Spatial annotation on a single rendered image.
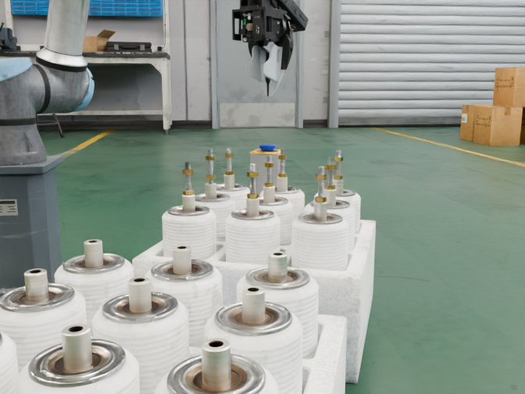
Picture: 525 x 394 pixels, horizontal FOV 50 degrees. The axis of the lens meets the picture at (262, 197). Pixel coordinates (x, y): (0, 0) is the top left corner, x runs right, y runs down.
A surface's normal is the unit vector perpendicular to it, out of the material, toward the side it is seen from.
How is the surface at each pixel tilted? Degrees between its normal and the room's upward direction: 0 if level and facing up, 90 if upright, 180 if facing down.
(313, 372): 0
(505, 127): 90
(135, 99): 90
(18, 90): 90
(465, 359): 0
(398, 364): 0
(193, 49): 90
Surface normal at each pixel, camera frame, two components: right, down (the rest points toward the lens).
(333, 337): 0.00, -0.98
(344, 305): -0.25, 0.19
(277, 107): 0.11, 0.19
